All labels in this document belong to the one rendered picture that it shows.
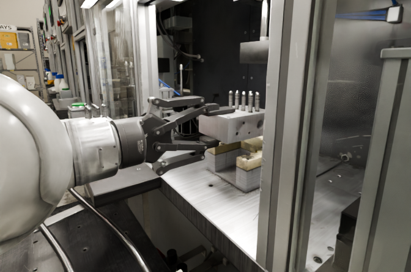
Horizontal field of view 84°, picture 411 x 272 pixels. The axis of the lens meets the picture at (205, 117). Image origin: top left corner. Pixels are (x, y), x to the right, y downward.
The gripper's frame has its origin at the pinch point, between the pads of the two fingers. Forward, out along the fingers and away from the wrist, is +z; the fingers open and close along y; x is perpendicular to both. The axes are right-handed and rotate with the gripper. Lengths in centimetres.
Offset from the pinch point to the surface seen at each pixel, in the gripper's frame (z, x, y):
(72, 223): -26, 39, -36
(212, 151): 2.0, 4.6, -7.8
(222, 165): 4.2, 3.7, -11.4
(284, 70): -8.4, -20.5, 11.1
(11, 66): -71, 645, 8
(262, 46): 9.5, -1.9, 15.2
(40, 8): 3, 750, 155
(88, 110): -19.0, 28.4, 0.5
